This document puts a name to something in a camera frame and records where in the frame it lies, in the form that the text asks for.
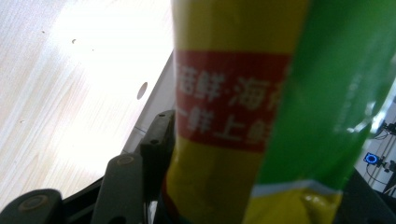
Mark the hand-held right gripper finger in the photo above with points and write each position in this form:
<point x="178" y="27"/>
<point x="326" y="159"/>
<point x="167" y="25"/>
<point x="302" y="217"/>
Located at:
<point x="157" y="146"/>

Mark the yellow green snack bag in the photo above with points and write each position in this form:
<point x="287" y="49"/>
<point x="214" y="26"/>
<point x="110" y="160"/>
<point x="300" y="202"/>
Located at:
<point x="224" y="93"/>

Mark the camera stand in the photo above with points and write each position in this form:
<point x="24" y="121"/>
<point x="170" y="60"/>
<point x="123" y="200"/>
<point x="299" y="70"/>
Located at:
<point x="389" y="165"/>

